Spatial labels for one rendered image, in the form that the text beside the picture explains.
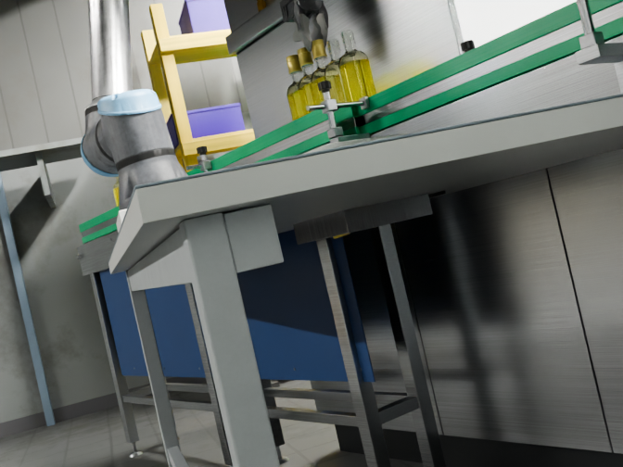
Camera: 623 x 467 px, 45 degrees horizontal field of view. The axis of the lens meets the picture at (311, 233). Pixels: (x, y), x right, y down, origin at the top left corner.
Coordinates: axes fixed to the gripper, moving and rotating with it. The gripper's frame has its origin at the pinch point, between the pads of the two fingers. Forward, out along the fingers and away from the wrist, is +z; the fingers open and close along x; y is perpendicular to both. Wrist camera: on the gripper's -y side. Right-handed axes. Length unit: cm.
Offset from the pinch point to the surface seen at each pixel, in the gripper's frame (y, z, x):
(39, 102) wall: 300, -71, -10
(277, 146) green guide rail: 7.0, 23.0, 13.6
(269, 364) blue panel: 34, 78, 15
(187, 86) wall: 276, -67, -96
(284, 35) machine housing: 33.4, -14.1, -13.3
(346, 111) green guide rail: -12.7, 20.3, 5.4
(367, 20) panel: -6.1, -3.5, -12.5
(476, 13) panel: -39.4, 7.7, -14.7
